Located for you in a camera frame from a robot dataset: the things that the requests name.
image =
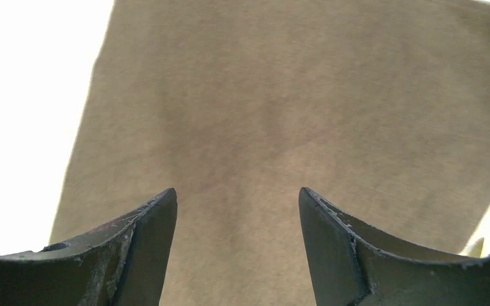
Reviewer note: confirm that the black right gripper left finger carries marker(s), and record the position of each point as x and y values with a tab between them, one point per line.
121	262

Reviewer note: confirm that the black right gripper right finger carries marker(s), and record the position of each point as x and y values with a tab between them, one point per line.
354	263

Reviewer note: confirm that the brown cloth napkin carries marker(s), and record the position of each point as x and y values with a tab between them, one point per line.
382	107

